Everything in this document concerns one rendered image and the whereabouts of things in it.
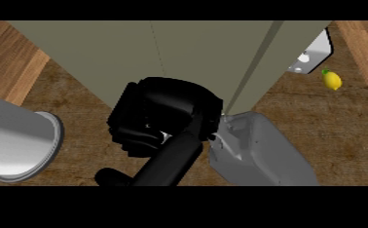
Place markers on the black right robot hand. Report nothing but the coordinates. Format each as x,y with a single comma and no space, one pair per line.
163,108

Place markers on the olive grey cabinet door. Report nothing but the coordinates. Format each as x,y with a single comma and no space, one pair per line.
144,50

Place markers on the olive grey cabinet side panel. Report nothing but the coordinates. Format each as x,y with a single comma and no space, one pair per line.
282,59

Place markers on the grey cylinder with pale rim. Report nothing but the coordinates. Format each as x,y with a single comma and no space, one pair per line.
24,141

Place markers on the pale wooden board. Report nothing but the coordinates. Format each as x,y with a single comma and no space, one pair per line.
356,46
16,66

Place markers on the yellow lemon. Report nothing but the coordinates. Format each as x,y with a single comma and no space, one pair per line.
331,80

